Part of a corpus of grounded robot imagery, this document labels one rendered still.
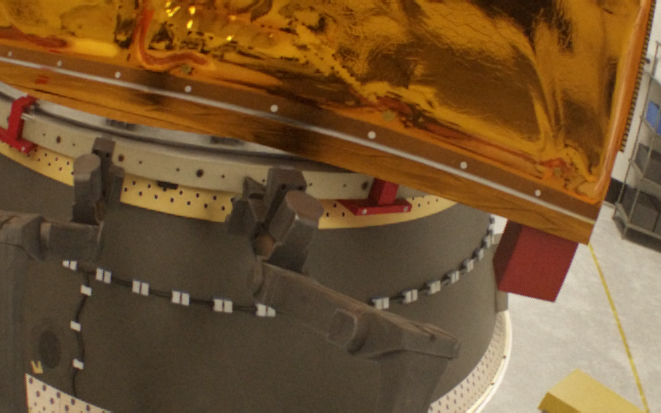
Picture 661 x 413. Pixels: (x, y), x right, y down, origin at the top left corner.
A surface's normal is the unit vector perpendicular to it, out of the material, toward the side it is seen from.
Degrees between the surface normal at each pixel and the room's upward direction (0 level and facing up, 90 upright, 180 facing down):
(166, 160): 90
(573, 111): 91
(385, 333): 82
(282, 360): 62
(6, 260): 54
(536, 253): 90
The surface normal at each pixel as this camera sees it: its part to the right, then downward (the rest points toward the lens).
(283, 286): -0.79, -0.33
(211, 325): 0.42, 0.00
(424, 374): 0.43, -0.22
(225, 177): 0.32, 0.46
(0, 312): 0.03, -0.24
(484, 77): -0.03, 0.40
